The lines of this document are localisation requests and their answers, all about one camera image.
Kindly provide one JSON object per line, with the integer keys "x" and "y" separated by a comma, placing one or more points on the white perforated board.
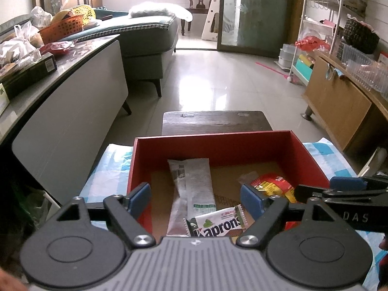
{"x": 212, "y": 15}

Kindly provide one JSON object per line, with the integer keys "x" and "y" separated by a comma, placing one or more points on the red flat packet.
{"x": 57, "y": 48}

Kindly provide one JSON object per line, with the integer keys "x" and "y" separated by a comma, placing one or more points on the red foil bag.
{"x": 312, "y": 43}

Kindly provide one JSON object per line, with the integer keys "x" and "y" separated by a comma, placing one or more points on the teal box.
{"x": 303, "y": 69}

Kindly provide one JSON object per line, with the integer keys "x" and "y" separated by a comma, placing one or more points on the clear plastic tray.
{"x": 363, "y": 63}

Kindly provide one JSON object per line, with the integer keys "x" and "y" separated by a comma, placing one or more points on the dark woven basket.
{"x": 362, "y": 35}

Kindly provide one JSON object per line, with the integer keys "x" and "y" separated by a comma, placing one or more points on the stacked plastic containers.
{"x": 286, "y": 56}

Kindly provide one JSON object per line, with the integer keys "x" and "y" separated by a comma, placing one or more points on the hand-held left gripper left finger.
{"x": 141, "y": 195}

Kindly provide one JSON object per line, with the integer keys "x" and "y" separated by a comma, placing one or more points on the wooden cabinet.
{"x": 336, "y": 103}

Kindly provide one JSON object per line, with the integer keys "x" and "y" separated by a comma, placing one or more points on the white pillow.
{"x": 157, "y": 9}

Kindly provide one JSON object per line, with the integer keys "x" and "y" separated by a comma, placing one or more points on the long grey packet with barcode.
{"x": 177, "y": 206}

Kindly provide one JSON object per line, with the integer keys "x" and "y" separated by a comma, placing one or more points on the long white packet green label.
{"x": 198, "y": 185}

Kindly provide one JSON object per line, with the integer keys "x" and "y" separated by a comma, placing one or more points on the yellow red snack packet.
{"x": 272, "y": 186}

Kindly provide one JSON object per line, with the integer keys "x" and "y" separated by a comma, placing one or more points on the blue checkered tablecloth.
{"x": 103, "y": 169}

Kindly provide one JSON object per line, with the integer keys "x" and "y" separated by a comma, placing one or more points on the white wafer snack packet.
{"x": 218, "y": 221}

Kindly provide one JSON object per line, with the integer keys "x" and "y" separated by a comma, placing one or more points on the glass sliding door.
{"x": 260, "y": 12}

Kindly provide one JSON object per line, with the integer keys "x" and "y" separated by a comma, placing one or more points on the dark wooden stool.
{"x": 212, "y": 122}

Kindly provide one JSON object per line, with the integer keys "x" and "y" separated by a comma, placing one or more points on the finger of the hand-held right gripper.
{"x": 348, "y": 194}
{"x": 347, "y": 183}

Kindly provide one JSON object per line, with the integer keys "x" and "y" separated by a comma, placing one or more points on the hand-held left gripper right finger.
{"x": 251, "y": 198}

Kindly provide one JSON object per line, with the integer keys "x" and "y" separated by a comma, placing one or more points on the long black box white label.
{"x": 30, "y": 74}

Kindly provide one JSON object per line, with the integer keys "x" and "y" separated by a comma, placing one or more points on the grey side cabinet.
{"x": 69, "y": 103}

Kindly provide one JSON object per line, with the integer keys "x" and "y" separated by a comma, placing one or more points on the orange plastic basket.
{"x": 62, "y": 30}

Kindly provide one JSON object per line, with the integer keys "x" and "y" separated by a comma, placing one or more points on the knotted white plastic bag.
{"x": 41, "y": 16}

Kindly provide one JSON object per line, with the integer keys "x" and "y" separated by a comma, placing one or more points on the grey sofa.
{"x": 145, "y": 36}

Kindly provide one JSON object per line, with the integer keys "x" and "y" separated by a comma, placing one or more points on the teal cushion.
{"x": 110, "y": 12}

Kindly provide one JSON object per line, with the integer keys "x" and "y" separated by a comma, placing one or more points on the crumpled white plastic bag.
{"x": 15, "y": 54}

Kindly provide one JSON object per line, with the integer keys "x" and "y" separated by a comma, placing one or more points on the red cardboard box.
{"x": 218, "y": 148}

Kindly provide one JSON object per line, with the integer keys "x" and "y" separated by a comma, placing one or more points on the yellow plastic basket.
{"x": 85, "y": 13}

